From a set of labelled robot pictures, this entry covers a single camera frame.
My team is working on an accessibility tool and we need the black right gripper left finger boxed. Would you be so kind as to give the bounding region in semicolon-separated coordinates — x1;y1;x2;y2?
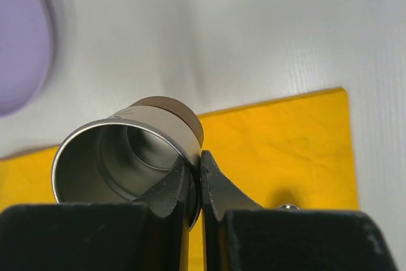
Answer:
1;160;190;270

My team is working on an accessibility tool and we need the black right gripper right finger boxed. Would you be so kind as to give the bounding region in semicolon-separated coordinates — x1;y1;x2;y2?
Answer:
200;150;397;270

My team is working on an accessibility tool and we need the spoon with teal handle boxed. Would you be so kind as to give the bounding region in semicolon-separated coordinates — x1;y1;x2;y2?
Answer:
276;204;301;211

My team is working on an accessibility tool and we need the metal cup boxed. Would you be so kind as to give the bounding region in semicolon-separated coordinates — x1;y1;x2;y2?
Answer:
51;96;204;227

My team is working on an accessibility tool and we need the yellow Pikachu cloth placemat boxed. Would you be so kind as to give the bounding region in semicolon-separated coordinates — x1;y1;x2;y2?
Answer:
0;86;360;271

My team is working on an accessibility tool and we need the purple plastic plate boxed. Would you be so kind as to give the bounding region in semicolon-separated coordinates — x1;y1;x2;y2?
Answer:
1;0;54;116

